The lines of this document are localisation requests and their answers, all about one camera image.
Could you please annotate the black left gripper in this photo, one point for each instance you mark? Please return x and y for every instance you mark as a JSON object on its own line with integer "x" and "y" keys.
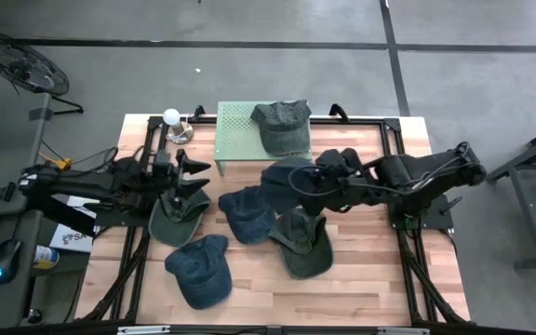
{"x": 168, "y": 188}

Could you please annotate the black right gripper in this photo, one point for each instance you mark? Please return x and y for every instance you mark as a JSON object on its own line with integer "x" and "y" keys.
{"x": 342, "y": 181}

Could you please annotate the blue denim baseball cap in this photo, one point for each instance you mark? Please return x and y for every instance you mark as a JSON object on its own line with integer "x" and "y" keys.
{"x": 247, "y": 214}
{"x": 279, "y": 181}
{"x": 200, "y": 272}

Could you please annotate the dark green baseball cap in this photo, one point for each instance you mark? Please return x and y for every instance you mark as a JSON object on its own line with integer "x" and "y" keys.
{"x": 282, "y": 128}
{"x": 175, "y": 230}
{"x": 303, "y": 246}

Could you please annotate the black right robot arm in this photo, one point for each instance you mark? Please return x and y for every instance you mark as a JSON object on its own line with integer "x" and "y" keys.
{"x": 412, "y": 172}

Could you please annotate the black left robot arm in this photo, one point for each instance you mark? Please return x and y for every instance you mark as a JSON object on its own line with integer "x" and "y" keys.
{"x": 86, "y": 188}

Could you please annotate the white bulb table lamp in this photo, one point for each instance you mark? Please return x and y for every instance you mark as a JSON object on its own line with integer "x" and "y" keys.
{"x": 171, "y": 117}

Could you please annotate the green perforated metal shelf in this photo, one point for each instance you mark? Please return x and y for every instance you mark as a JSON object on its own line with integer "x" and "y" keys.
{"x": 235, "y": 130}

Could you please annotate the black diagonal bar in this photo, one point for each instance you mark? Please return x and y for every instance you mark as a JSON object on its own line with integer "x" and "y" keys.
{"x": 63, "y": 218}

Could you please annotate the white printed cardboard box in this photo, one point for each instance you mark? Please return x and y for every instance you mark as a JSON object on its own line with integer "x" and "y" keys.
{"x": 70, "y": 239}

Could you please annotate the white and yellow can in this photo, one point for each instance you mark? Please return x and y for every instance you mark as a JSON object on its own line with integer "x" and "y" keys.
{"x": 47, "y": 257}

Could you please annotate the grey desk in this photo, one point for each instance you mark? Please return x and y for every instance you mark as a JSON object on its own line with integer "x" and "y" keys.
{"x": 3, "y": 139}

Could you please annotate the black computer mouse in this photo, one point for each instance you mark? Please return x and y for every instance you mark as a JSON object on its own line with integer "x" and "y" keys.
{"x": 6, "y": 260}

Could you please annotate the black floor fan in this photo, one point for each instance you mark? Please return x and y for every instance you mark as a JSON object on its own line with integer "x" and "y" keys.
{"x": 21, "y": 65}

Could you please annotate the black round knob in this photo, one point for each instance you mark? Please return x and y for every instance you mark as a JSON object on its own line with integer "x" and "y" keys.
{"x": 35, "y": 316}

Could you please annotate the grey metal side table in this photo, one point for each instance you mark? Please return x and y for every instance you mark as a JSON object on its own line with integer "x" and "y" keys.
{"x": 535, "y": 205}

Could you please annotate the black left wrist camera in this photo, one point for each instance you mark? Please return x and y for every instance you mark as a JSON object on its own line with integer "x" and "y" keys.
{"x": 162, "y": 162}

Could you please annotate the silver metal bracket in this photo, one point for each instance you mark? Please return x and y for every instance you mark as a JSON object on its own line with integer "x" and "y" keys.
{"x": 403, "y": 330}
{"x": 142, "y": 330}

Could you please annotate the black wedge bracket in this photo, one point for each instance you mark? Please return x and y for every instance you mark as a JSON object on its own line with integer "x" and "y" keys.
{"x": 5, "y": 191}

